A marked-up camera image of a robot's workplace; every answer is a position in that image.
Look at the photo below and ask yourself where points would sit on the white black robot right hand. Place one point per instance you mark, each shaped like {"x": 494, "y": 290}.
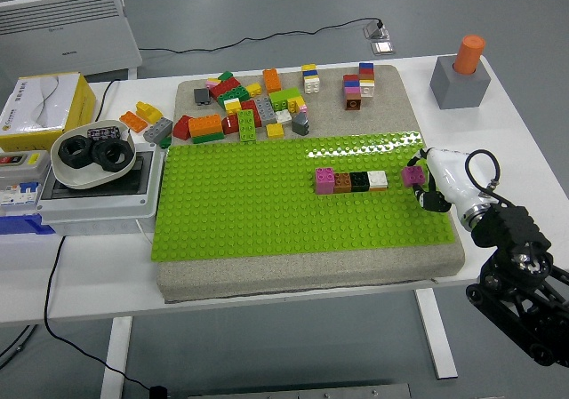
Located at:
{"x": 449, "y": 172}

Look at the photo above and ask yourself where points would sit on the purple toy brick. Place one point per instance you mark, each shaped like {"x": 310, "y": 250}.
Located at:
{"x": 414, "y": 176}

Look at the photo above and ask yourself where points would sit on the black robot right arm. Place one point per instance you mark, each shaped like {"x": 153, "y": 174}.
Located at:
{"x": 511, "y": 225}

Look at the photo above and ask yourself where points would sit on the white over orange toy brick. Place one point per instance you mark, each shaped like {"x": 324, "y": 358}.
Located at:
{"x": 378, "y": 178}

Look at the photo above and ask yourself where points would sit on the black toy brick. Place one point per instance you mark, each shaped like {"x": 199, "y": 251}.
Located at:
{"x": 359, "y": 182}

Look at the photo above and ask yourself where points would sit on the brown toy brick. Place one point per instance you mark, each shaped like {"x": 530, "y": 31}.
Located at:
{"x": 342, "y": 183}

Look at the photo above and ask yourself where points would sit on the pink toy brick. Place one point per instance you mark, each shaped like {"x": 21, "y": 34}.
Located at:
{"x": 324, "y": 180}

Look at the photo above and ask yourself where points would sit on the green studded baseplate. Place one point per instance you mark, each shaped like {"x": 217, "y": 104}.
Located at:
{"x": 249, "y": 203}

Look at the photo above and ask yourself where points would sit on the orange over green brick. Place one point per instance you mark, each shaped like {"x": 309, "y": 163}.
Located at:
{"x": 205, "y": 128}

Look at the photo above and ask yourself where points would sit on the grey square block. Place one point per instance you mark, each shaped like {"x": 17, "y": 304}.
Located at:
{"x": 458, "y": 90}

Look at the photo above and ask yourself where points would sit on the orange cylinder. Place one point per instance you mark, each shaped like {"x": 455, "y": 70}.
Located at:
{"x": 469, "y": 54}

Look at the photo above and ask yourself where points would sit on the blue red orange white stack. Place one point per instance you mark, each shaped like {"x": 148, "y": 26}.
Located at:
{"x": 366, "y": 81}

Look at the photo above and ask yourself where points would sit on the red blue pink brown stack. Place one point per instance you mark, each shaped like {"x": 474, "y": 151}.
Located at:
{"x": 352, "y": 92}

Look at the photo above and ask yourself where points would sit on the silver floor plate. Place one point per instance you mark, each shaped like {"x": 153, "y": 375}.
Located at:
{"x": 383, "y": 47}

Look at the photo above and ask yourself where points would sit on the dark grey slope brick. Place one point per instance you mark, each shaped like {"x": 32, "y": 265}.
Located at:
{"x": 301, "y": 123}

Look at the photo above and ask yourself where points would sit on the silver floor socket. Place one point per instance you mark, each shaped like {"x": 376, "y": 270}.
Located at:
{"x": 377, "y": 32}

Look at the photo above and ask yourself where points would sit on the white table leg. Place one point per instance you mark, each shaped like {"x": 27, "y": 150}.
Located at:
{"x": 116, "y": 354}
{"x": 438, "y": 332}

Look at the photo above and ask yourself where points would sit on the black plug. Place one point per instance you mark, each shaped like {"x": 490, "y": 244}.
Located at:
{"x": 379, "y": 24}

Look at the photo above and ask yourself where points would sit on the yellow blue white brick stack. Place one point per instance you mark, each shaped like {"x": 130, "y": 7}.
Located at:
{"x": 311, "y": 81}

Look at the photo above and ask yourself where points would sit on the grey-brown mat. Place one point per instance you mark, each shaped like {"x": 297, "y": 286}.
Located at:
{"x": 311, "y": 274}

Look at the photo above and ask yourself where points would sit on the small white brick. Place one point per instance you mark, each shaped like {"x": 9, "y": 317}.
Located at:
{"x": 283, "y": 117}

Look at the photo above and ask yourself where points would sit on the yellow square brick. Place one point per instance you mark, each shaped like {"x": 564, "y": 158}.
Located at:
{"x": 274, "y": 131}

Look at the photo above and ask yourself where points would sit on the lime wide brick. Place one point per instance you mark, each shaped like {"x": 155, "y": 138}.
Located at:
{"x": 284, "y": 97}

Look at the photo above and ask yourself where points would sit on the grey long brick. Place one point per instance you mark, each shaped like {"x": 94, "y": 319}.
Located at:
{"x": 265, "y": 111}

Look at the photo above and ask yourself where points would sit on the orange long brick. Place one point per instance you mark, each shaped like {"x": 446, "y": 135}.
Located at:
{"x": 271, "y": 80}

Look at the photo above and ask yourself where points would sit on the lime long brick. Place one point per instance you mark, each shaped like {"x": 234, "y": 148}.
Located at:
{"x": 247, "y": 125}

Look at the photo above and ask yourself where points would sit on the small yellow brick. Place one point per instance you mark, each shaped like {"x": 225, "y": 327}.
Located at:
{"x": 254, "y": 90}

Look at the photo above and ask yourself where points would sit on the red rounded brick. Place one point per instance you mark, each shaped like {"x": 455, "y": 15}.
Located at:
{"x": 230, "y": 125}

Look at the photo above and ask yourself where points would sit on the red long brick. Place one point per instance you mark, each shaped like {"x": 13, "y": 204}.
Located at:
{"x": 222, "y": 89}

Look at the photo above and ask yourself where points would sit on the grey metal plate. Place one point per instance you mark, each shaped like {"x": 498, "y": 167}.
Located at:
{"x": 302, "y": 392}

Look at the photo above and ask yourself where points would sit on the red slope brick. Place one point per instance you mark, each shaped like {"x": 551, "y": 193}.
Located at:
{"x": 182, "y": 129}

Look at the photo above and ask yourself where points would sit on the small dark green brick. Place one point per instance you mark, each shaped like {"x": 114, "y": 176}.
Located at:
{"x": 165, "y": 142}

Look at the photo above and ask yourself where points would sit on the light grey brick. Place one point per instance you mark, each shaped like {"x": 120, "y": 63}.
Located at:
{"x": 157, "y": 130}

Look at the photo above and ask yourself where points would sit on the yellow slope brick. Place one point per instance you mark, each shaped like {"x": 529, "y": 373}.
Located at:
{"x": 149, "y": 111}

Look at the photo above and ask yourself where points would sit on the orange flat brick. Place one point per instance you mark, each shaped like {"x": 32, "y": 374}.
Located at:
{"x": 132, "y": 121}

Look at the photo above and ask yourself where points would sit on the small black patterned part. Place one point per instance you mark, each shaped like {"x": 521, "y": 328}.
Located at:
{"x": 103, "y": 132}

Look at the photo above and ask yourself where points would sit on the beige bowl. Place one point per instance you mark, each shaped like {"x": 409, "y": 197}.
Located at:
{"x": 84, "y": 177}

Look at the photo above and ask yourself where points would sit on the black device on floor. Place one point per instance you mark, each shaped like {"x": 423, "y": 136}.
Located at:
{"x": 157, "y": 393}

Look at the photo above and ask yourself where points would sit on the white panel heater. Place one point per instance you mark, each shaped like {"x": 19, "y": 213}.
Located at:
{"x": 66, "y": 30}

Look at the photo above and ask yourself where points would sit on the yellow white tissue box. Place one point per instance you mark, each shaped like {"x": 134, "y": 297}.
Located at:
{"x": 40, "y": 106}

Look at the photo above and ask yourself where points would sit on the grey circuit breaker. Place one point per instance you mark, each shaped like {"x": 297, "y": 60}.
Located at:
{"x": 22, "y": 181}

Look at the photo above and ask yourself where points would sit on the white grey electrical enclosure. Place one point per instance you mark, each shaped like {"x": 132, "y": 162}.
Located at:
{"x": 98, "y": 208}

